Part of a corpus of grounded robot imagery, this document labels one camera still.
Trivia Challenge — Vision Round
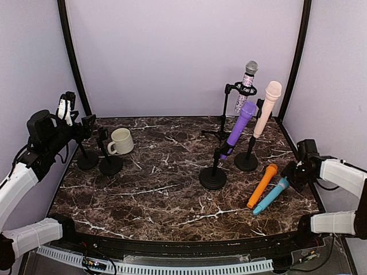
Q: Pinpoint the silver glitter microphone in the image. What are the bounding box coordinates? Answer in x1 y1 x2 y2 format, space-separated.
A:
235 60 259 113

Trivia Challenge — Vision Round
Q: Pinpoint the pink toy microphone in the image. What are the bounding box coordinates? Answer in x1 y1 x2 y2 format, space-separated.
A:
253 81 282 139

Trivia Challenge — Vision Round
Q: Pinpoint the purple toy microphone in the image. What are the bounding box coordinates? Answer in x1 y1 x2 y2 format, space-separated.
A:
220 101 257 160

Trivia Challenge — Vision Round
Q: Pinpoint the black round-base orange mic stand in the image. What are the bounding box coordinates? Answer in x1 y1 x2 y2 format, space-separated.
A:
75 139 99 170

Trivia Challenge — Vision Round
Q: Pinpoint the black tripod mic stand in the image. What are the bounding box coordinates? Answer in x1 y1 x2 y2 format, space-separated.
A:
200 81 257 141

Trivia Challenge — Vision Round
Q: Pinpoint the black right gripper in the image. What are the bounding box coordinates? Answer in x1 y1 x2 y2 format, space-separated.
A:
282 160 314 191

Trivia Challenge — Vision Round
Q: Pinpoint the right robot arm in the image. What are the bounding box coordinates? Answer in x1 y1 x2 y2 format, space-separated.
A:
281 139 366 249

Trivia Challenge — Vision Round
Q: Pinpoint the black corner post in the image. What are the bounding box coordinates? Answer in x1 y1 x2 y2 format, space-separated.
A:
57 0 92 116
278 0 312 124

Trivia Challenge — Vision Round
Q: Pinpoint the white slotted cable duct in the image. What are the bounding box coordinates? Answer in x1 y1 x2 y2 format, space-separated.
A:
36 246 274 274

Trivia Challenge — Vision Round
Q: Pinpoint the black left corner post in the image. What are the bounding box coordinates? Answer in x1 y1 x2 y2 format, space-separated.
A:
57 0 92 116

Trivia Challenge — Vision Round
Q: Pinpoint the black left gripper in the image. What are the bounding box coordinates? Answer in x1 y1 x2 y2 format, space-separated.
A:
46 115 96 156

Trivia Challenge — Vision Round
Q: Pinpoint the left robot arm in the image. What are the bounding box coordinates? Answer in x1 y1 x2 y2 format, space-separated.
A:
1 110 96 270

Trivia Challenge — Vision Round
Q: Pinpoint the black right corner post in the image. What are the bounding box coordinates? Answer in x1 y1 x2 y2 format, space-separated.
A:
278 0 312 124

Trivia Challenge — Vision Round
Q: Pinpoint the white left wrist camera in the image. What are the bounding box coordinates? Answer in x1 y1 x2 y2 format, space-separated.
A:
57 91 79 126

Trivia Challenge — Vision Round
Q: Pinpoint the black round-base blue mic stand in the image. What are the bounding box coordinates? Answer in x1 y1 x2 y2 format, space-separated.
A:
96 127 123 176

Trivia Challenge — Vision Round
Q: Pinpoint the black round-base purple mic stand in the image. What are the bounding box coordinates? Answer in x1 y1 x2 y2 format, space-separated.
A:
199 148 227 190

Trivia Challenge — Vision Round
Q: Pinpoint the cream ceramic mug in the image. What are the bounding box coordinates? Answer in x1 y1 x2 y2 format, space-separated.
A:
107 128 134 155

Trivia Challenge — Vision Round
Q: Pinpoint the blue toy microphone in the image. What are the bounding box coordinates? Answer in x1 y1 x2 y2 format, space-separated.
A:
252 177 290 215

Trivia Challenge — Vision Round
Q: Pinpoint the black front frame rail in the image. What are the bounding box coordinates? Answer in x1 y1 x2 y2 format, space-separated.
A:
47 230 327 260

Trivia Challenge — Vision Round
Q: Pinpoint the black round-base pink mic stand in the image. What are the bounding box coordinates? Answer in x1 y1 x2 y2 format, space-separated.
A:
233 99 265 172

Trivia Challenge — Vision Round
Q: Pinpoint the orange toy microphone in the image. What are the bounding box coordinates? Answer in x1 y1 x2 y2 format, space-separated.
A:
247 164 278 209

